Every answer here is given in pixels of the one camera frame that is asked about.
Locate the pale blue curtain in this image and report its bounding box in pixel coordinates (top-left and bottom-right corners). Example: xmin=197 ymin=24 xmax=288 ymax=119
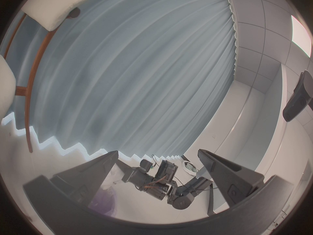
xmin=0 ymin=0 xmax=239 ymax=161

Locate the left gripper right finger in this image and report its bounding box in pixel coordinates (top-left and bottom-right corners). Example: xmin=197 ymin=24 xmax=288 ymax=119
xmin=198 ymin=149 xmax=265 ymax=207

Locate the white trash bin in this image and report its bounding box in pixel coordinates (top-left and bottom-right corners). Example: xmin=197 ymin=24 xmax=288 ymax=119
xmin=87 ymin=186 xmax=121 ymax=217

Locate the purple plastic bag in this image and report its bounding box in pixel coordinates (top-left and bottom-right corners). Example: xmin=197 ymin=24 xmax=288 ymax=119
xmin=88 ymin=180 xmax=119 ymax=217

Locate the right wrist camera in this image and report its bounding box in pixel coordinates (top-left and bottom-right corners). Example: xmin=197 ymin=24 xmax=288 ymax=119
xmin=140 ymin=159 xmax=153 ymax=173

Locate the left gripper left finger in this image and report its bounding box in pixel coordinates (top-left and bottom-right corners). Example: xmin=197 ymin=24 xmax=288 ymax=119
xmin=50 ymin=150 xmax=120 ymax=206

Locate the white cushioned wooden chair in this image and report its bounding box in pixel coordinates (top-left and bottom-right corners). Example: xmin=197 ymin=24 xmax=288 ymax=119
xmin=0 ymin=0 xmax=96 ymax=154

